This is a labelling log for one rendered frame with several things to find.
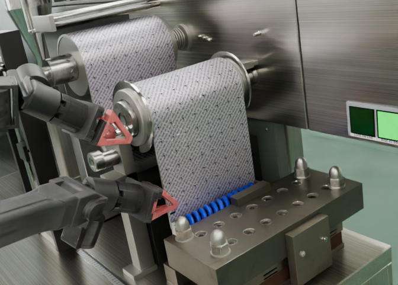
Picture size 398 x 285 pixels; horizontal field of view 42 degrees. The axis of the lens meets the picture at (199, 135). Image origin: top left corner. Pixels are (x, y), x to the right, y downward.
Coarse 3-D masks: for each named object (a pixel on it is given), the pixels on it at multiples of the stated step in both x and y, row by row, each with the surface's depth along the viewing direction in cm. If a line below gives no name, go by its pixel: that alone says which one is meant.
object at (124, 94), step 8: (232, 64) 111; (120, 96) 101; (128, 96) 98; (136, 104) 96; (136, 112) 97; (144, 120) 97; (144, 128) 97; (136, 136) 101; (144, 136) 98; (136, 144) 102
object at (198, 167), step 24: (240, 120) 111; (168, 144) 100; (192, 144) 104; (216, 144) 108; (240, 144) 112; (168, 168) 101; (192, 168) 105; (216, 168) 109; (240, 168) 113; (168, 192) 102; (192, 192) 106; (216, 192) 110; (168, 216) 104
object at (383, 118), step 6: (378, 114) 94; (384, 114) 93; (390, 114) 92; (396, 114) 91; (378, 120) 94; (384, 120) 93; (390, 120) 92; (396, 120) 91; (378, 126) 95; (384, 126) 94; (390, 126) 92; (396, 126) 92; (378, 132) 95; (384, 132) 94; (390, 132) 93; (396, 132) 92; (390, 138) 93; (396, 138) 92
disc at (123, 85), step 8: (120, 88) 101; (128, 88) 99; (136, 88) 97; (136, 96) 97; (144, 104) 96; (144, 112) 97; (152, 120) 96; (152, 128) 96; (152, 136) 97; (144, 144) 101; (152, 144) 99
